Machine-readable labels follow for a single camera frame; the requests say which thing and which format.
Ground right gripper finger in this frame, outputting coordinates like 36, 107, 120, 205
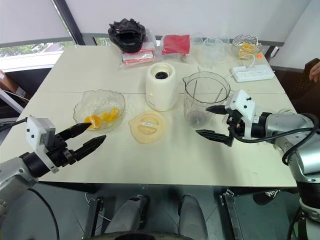
205, 105, 227, 116
195, 128, 235, 147

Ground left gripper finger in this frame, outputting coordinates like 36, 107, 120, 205
57, 122, 92, 145
73, 134, 107, 162

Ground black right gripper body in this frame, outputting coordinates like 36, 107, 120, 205
224, 106, 247, 141

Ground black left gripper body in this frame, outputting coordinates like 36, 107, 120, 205
47, 132, 77, 168

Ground large peeled orange piece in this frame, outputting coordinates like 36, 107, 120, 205
84, 114, 103, 131

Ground clear blender jar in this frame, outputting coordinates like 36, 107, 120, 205
182, 71, 232, 129

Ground glass bowl with orange pieces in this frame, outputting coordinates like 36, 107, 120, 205
73, 89, 127, 132

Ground cream blender base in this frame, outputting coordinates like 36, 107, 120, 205
145, 62, 177, 112

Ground cream blender lid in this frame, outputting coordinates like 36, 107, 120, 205
128, 111, 168, 144

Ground white power strip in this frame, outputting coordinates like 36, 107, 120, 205
230, 64, 275, 83

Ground crumpled clear plastic bag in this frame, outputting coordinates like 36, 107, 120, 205
190, 31, 231, 71

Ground orange pieces under plastic wrap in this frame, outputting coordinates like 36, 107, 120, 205
238, 42, 255, 55

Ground black metal table leg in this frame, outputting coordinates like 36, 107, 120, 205
219, 191, 242, 240
84, 196, 105, 240

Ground brown chair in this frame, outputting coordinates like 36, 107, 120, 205
273, 57, 320, 115

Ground glass bowl with plastic wrap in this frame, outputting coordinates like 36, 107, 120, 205
230, 34, 264, 59

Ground red cloth in plastic bag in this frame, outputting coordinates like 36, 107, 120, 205
161, 34, 192, 57

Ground brown cardboard box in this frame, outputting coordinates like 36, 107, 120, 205
0, 69, 26, 101

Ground black shoe with white print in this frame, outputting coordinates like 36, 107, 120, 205
253, 187, 282, 206

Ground grey rounded shape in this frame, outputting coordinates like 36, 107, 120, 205
104, 194, 151, 236
177, 194, 209, 240

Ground clear bag of red packets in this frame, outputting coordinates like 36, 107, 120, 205
118, 28, 163, 70

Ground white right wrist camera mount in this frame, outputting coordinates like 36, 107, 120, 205
226, 89, 261, 140

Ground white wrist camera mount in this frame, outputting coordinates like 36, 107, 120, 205
226, 89, 261, 140
25, 115, 60, 173

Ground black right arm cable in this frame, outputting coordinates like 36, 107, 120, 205
233, 113, 320, 166

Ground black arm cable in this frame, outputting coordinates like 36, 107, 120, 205
233, 113, 320, 166
0, 118, 61, 240

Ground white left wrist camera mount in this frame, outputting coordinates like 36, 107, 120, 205
25, 115, 60, 173

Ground white plug and cable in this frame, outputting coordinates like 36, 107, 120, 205
228, 53, 258, 79

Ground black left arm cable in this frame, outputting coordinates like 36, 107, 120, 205
0, 118, 61, 240

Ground black window frame bar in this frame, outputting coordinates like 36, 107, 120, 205
50, 0, 84, 46

